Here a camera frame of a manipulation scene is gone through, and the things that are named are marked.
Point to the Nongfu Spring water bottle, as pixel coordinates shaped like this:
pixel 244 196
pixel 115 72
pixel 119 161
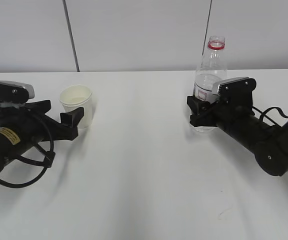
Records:
pixel 212 69

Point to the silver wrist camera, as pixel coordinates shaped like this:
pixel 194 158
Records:
pixel 16 92
pixel 233 86

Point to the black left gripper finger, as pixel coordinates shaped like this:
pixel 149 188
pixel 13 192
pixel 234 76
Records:
pixel 72 118
pixel 39 106

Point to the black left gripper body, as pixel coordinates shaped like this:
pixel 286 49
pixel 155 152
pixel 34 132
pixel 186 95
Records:
pixel 35 124

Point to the white paper cup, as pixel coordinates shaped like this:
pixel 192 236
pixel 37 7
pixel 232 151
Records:
pixel 78 96

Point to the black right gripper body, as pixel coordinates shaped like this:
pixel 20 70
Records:
pixel 223 110

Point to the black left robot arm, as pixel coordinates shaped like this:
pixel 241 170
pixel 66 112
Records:
pixel 17 146

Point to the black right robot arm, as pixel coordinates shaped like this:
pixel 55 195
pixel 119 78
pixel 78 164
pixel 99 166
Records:
pixel 268 143

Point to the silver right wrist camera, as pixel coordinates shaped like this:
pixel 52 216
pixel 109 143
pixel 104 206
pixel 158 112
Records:
pixel 233 86

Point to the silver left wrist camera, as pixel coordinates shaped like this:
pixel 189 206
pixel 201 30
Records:
pixel 16 92

